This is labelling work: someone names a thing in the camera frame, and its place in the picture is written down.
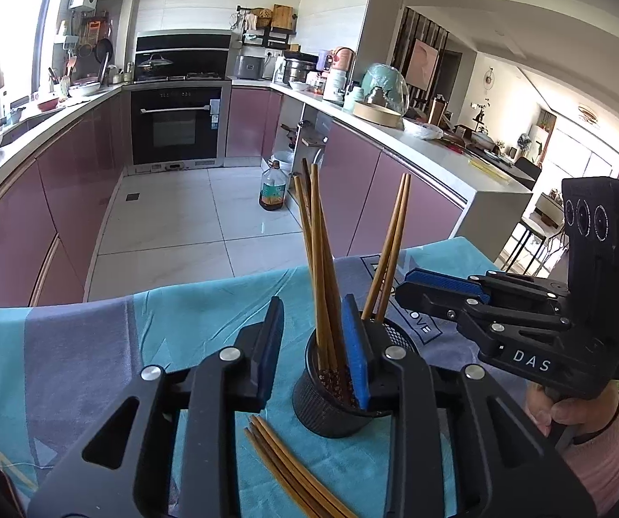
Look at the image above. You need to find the black mesh utensil holder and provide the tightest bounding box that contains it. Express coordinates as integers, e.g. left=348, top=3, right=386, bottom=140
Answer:
left=292, top=332, right=390, bottom=439

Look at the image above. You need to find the pink sleeved right forearm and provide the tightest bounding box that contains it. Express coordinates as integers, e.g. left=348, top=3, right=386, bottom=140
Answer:
left=563, top=414, right=619, bottom=516

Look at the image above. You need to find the round bamboo steamer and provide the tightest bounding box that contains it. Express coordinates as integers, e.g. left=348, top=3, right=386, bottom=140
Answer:
left=352, top=102, right=403, bottom=130

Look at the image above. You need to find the oil bottle on floor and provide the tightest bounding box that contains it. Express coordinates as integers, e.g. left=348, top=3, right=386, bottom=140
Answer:
left=259, top=160, right=288, bottom=212

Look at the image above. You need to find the black camera box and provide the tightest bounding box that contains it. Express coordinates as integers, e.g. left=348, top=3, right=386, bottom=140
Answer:
left=561, top=177, right=619, bottom=348

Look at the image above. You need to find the black built-in oven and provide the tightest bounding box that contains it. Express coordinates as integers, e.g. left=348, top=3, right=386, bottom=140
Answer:
left=129, top=29, right=233, bottom=174

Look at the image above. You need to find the teal and grey tablecloth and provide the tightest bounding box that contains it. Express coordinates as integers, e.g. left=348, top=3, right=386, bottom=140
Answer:
left=0, top=235, right=532, bottom=518

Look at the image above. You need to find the teal covered appliance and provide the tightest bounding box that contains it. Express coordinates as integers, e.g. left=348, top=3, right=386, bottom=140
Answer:
left=362, top=63, right=409, bottom=116

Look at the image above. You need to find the black wall shelf rack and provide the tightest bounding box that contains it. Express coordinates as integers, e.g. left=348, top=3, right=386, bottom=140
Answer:
left=231, top=3, right=298, bottom=51

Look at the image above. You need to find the wooden chopstick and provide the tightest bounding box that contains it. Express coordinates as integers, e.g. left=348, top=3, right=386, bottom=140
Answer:
left=294, top=161, right=348, bottom=376
left=244, top=428, right=315, bottom=517
left=247, top=416, right=342, bottom=517
left=362, top=181, right=401, bottom=322
left=255, top=416, right=356, bottom=517
left=292, top=173, right=333, bottom=379
left=374, top=173, right=411, bottom=322
left=311, top=164, right=336, bottom=374

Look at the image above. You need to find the pink thermos jug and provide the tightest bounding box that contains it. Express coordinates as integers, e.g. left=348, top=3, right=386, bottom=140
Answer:
left=330, top=47, right=355, bottom=73

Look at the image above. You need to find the right hand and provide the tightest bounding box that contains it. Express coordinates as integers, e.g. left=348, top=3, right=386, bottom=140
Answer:
left=525, top=382, right=619, bottom=436

